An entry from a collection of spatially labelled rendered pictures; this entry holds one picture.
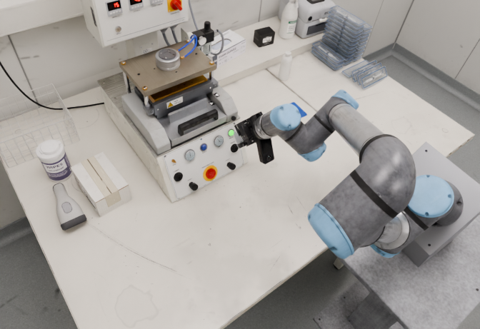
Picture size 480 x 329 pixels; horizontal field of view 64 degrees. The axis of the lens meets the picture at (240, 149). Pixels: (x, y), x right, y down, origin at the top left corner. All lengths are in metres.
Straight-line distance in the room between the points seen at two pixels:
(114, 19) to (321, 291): 1.57
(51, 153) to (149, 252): 0.46
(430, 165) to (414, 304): 0.43
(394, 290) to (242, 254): 0.49
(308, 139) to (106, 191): 0.67
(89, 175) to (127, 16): 0.54
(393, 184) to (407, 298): 0.69
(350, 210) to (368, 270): 0.64
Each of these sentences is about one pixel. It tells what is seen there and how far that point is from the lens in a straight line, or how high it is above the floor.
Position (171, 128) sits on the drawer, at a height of 0.97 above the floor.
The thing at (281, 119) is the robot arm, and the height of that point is 1.19.
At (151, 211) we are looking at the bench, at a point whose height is 0.75.
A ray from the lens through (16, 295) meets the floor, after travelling 2.22.
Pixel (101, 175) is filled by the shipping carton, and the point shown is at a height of 0.84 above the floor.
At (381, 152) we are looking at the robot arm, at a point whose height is 1.38.
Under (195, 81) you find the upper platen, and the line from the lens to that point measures 1.34.
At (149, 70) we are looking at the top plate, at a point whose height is 1.11.
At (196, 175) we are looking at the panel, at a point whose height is 0.81.
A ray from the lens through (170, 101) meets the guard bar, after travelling 1.29.
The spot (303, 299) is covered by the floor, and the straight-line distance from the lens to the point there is 2.08.
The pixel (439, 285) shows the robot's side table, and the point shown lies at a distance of 1.44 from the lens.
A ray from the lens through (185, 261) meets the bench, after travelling 1.27.
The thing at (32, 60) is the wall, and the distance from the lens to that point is 1.72.
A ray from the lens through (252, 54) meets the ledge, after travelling 1.95.
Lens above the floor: 1.91
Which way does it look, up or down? 49 degrees down
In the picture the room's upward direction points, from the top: 6 degrees clockwise
